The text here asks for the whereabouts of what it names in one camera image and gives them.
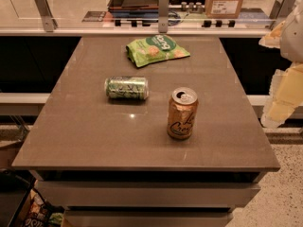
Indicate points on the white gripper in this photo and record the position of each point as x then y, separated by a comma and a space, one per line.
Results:
294, 35

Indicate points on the orange soda can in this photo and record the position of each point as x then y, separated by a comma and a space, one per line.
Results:
183, 105

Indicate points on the green rice chip bag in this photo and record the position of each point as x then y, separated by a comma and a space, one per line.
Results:
154, 49

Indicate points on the green soda can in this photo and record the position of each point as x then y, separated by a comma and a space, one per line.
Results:
127, 87

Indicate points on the cardboard box with label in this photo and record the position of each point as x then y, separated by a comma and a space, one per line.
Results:
223, 8

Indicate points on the grey table drawer unit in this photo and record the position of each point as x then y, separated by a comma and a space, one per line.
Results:
147, 204

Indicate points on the snack bags under table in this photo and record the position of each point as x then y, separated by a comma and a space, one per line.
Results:
40, 214

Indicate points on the dark bin at left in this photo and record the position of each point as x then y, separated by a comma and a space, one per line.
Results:
15, 189

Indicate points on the right metal glass bracket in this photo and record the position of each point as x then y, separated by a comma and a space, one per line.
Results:
280, 10

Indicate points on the metal glass bracket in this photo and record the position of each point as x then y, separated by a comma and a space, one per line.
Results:
280, 10
48, 21
163, 16

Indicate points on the middle metal glass bracket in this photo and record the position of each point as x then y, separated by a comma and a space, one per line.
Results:
163, 16

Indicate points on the left metal glass bracket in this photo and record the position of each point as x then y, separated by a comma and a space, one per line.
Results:
48, 21

